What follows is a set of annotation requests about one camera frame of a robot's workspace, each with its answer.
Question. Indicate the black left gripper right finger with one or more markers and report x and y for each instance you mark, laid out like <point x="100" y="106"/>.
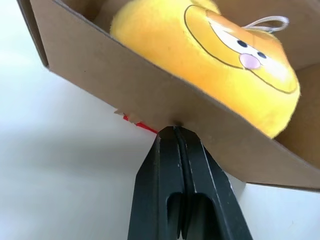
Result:
<point x="212" y="195"/>

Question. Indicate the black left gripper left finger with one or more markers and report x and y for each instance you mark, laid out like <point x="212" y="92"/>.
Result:
<point x="155" y="187"/>

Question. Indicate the brown cardboard box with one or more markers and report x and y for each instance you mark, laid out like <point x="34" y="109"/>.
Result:
<point x="125" y="82"/>

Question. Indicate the red tape strip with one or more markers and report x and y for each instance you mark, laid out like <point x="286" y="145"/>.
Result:
<point x="143" y="126"/>

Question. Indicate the yellow plush face toy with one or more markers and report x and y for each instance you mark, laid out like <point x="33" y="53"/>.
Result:
<point x="190" y="57"/>

